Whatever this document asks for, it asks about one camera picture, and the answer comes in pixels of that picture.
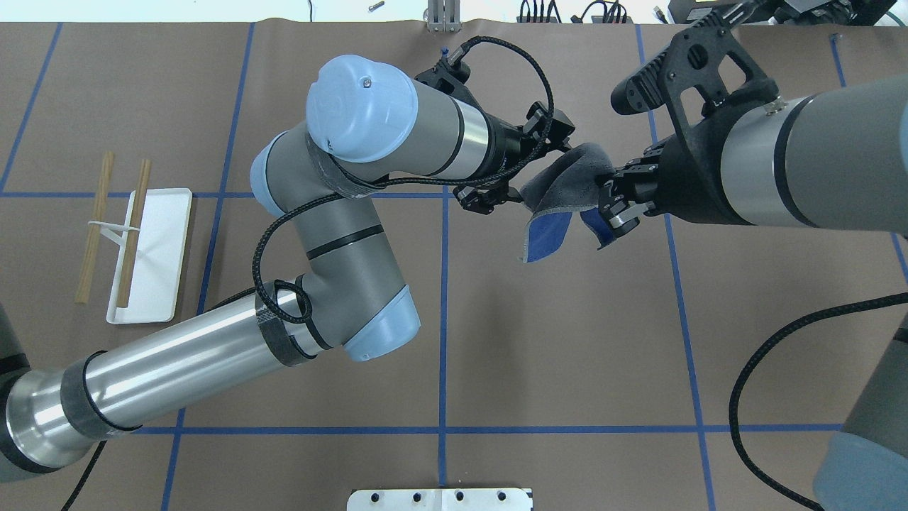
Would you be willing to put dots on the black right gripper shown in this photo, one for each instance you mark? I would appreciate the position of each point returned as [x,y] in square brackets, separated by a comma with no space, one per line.
[687,183]

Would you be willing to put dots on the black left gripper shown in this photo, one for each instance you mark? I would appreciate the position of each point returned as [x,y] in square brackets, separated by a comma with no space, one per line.
[505,147]

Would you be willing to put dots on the grey blue microfibre towel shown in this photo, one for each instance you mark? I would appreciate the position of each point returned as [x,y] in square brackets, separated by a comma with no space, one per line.
[566,187]

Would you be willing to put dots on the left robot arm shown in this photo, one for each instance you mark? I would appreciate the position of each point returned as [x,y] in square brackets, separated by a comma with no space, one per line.
[324,274]

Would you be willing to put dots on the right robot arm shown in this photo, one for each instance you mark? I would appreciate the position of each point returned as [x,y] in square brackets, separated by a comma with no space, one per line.
[835,161]

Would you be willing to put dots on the white towel rack base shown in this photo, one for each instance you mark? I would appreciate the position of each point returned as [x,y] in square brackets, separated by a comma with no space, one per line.
[159,259]

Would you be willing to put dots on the wooden rack rod inner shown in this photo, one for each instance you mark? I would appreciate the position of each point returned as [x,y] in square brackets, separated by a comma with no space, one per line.
[132,235]

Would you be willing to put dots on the wooden rack rod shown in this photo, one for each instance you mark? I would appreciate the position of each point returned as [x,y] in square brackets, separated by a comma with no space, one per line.
[132,235]
[86,274]

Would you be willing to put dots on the wooden rack rod outer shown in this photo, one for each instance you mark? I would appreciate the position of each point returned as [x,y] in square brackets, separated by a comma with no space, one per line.
[86,274]

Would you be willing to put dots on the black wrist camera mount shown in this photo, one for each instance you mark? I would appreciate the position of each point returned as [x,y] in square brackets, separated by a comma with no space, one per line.
[703,75]

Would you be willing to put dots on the aluminium frame post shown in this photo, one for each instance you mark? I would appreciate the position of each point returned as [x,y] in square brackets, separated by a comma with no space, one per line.
[443,16]

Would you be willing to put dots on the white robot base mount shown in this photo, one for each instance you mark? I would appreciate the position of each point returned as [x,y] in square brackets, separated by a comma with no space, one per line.
[442,499]

